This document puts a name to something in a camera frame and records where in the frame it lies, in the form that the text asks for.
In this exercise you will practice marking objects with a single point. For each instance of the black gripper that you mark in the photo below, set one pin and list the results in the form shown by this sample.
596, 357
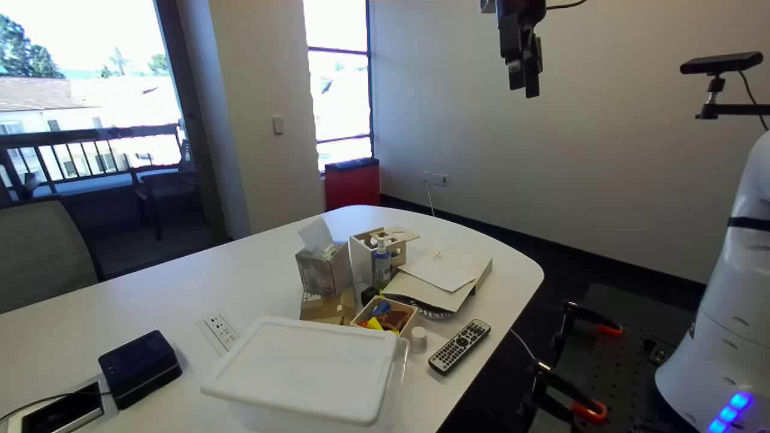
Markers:
521, 27

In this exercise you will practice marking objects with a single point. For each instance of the white coffee pod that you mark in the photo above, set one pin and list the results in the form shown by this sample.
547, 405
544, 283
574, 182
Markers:
416, 339

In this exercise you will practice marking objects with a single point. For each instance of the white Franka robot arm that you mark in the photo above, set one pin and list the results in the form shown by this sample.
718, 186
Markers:
722, 322

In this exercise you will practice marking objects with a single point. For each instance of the white open wooden box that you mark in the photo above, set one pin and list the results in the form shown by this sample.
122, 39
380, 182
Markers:
365, 256

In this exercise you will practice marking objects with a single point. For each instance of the small wooden toy box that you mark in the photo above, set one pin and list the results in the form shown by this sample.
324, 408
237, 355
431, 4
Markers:
406, 317

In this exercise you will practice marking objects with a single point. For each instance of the grey tissue box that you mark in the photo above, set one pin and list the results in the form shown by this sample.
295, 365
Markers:
324, 268

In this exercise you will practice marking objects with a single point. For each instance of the dark blue box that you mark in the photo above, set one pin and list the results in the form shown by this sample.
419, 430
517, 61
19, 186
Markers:
138, 368

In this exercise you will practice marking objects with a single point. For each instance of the red bin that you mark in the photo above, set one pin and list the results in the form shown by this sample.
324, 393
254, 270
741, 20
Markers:
351, 186

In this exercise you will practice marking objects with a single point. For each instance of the white paper folder stack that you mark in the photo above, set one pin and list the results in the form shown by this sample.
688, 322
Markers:
446, 279

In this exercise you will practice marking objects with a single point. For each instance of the black clamp orange tip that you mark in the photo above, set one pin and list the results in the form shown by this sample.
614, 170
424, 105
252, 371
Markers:
590, 313
574, 399

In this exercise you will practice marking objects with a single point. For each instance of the blue toy block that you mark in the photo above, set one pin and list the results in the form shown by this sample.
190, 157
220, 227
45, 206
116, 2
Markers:
380, 307

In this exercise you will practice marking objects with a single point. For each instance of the black remote control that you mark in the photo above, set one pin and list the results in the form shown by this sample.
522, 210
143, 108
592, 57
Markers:
458, 348

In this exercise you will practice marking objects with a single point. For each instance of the yellow toy block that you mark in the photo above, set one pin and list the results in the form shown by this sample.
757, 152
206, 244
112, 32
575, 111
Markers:
373, 324

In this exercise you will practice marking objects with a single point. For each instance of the brown translucent package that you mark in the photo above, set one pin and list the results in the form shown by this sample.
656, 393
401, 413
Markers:
327, 307

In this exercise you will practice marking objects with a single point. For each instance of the white plastic storage bin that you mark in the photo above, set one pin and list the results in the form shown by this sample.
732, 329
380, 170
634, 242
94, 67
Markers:
303, 370

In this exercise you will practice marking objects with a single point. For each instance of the dark patio chair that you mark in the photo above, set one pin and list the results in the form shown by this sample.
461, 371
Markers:
165, 188

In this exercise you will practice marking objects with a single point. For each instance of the white power outlet strip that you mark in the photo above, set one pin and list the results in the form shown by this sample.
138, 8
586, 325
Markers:
220, 331

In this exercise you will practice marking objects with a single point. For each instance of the dark balcony railing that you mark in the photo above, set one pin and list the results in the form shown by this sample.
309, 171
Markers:
87, 133

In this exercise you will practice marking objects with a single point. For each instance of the grey office chair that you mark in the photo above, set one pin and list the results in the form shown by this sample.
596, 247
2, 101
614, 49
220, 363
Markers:
40, 254

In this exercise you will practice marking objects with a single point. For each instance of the black flat device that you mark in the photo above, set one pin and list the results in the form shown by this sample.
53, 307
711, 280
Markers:
63, 411

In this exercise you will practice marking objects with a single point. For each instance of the white wall outlet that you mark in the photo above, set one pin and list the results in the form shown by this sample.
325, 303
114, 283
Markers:
437, 180

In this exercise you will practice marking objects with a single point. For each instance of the narrow window frame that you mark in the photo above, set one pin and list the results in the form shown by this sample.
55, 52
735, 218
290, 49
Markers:
337, 49

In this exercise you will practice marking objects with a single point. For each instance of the black camera on stand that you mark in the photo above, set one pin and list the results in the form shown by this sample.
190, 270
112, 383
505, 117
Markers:
721, 64

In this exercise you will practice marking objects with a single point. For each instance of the white wall light switch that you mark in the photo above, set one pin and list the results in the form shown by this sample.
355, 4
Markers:
277, 126

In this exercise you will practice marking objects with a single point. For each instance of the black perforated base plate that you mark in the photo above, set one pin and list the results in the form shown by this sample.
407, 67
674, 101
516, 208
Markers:
634, 353

